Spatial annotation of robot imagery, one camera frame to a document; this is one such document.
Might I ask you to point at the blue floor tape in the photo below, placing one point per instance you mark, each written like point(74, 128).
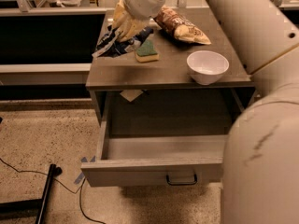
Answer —
point(81, 175)

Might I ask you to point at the white bowl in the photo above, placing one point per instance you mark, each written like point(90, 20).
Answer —
point(206, 67)

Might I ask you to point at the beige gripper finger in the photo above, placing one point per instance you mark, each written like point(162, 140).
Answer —
point(129, 27)
point(119, 16)

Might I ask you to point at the green yellow sponge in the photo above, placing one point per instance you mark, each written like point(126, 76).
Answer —
point(146, 52)

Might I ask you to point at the open grey top drawer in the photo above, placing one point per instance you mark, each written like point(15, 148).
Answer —
point(162, 132)

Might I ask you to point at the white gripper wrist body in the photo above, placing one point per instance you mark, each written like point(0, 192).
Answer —
point(144, 6)

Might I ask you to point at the black drawer handle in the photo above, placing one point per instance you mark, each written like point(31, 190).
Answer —
point(181, 180)

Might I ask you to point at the grey counter cabinet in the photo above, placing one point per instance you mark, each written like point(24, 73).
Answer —
point(170, 70)

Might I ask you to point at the black floor stand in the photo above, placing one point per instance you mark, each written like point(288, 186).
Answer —
point(35, 207)

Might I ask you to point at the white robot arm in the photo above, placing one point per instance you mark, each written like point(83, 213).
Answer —
point(260, 171)

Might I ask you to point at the brown chip bag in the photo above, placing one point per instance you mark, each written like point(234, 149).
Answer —
point(179, 27)

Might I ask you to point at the white paper tag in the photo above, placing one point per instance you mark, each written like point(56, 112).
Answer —
point(130, 95)

